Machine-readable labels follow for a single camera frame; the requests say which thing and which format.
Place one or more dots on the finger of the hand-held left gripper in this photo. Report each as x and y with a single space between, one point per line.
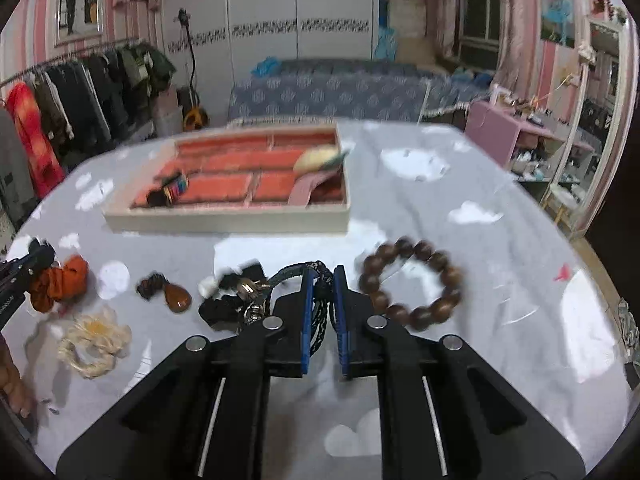
40 256

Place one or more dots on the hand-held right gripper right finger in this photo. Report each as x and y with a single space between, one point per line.
341 320

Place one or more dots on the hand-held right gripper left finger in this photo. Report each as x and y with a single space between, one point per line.
306 320

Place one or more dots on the orange scrunchie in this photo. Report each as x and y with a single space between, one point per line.
65 280

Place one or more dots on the black hair claw clip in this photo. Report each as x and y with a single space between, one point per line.
220 310

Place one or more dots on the cream scrunchie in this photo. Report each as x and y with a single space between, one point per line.
107 342

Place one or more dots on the white box with red lining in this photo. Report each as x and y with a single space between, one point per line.
225 220

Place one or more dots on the person's left hand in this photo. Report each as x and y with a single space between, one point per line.
9 377

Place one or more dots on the silver metal clasp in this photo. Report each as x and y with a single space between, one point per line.
245 288

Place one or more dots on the amber teardrop pendant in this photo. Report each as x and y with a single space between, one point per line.
179 300

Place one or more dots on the grey cloud print tablecloth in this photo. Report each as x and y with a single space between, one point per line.
475 260

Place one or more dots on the cream and green hair clip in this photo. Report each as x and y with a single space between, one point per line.
315 157

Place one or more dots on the row of hanging clothes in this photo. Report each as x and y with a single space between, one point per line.
100 90

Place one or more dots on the pale storage box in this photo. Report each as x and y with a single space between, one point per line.
169 110

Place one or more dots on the metal clothes rack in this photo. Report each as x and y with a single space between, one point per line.
65 57

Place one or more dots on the floor stand with yellow base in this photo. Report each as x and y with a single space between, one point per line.
194 115

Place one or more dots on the blue patterned sofa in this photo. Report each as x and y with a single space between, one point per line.
350 92

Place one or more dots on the pink desk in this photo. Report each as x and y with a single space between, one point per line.
492 127

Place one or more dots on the blue crumpled cloth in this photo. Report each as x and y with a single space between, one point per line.
265 66
467 77

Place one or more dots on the blue hanging cloth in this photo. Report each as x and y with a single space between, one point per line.
386 40

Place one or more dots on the white framed mirror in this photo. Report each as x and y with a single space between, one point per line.
597 125

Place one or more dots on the pink curtain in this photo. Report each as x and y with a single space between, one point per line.
446 10
517 20

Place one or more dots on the window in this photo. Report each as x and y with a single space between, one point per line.
477 15

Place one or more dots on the framed wall poster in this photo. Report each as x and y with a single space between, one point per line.
77 0

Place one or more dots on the blue dancer wall picture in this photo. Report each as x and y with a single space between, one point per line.
556 10

